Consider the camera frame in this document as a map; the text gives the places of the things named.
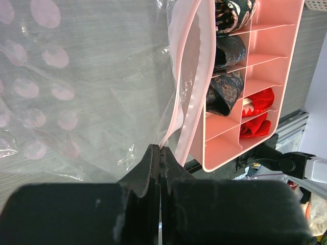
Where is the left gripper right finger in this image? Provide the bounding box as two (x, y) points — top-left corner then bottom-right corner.
(160, 147), (312, 244)

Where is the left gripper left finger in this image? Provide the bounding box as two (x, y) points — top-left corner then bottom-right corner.
(1, 144), (160, 244)

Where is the clear pink zip bag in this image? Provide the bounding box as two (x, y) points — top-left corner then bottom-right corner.
(1, 1), (216, 182)

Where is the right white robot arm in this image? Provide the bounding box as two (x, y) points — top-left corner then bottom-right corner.
(237, 143), (326, 199)

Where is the dark rolled sock lower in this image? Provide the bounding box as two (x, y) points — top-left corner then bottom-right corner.
(206, 70), (244, 117)

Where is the red white rolled sock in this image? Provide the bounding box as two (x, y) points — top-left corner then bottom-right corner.
(242, 88), (275, 117)

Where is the dark rolled sock middle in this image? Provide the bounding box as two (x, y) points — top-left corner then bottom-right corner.
(214, 35), (246, 72)

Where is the pink compartment tray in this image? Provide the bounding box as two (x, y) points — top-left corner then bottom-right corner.
(190, 1), (304, 173)

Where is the floral dark rolled sock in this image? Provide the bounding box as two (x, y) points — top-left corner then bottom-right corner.
(215, 0), (258, 35)

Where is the white fruit basket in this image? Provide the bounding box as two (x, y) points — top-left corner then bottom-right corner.
(305, 0), (327, 12)

